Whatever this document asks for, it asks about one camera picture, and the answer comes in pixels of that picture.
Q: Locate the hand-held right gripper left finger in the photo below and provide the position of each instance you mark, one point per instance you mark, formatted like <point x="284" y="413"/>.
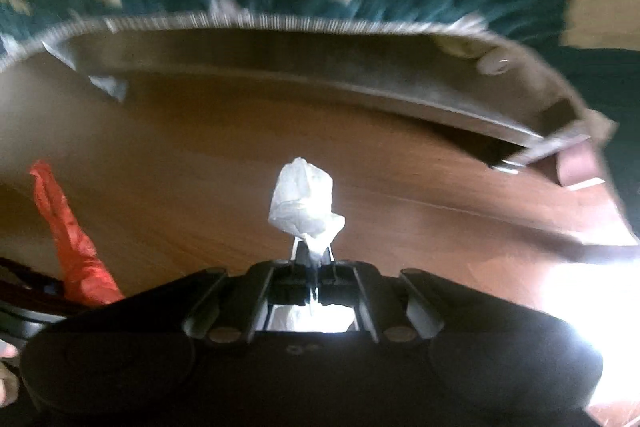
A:
<point x="295" y="267"/>

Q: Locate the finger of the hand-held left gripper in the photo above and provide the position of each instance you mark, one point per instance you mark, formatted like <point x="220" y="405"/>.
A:
<point x="25" y="287"/>

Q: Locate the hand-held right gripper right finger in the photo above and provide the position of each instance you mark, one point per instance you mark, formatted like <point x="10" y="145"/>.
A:
<point x="335" y="279"/>

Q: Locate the red plastic bag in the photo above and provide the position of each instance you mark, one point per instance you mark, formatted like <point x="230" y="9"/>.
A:
<point x="75" y="257"/>

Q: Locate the white tissue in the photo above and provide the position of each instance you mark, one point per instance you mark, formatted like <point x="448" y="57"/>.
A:
<point x="300" y="197"/>

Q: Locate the person's left hand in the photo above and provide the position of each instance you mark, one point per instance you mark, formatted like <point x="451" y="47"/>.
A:
<point x="6" y="387"/>

